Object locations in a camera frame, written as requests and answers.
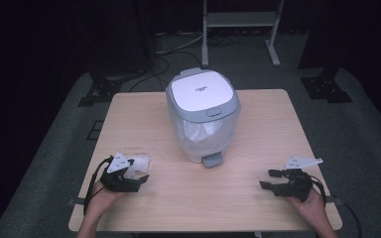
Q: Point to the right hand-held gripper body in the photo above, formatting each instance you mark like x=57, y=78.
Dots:
x=297, y=185

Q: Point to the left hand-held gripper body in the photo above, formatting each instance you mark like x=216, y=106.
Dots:
x=117, y=180

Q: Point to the clear plastic wrapper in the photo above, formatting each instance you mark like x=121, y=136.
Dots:
x=141, y=163

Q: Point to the white grey pedal trash can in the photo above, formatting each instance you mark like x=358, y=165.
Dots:
x=200, y=91

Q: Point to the person's left hand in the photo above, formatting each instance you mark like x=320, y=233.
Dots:
x=104, y=200

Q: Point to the person's right hand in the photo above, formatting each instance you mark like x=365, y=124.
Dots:
x=311, y=208

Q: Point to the dark floor hatch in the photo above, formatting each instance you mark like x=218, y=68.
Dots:
x=94, y=130

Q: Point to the white plastic bin liner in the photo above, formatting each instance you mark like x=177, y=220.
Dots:
x=201, y=134

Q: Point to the black stand base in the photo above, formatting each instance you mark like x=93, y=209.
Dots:
x=325, y=89
x=101, y=89

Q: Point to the grey table bracket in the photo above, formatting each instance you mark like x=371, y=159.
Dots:
x=76, y=201
x=336, y=200

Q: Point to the white metal stand frame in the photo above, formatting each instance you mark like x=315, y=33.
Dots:
x=241, y=19

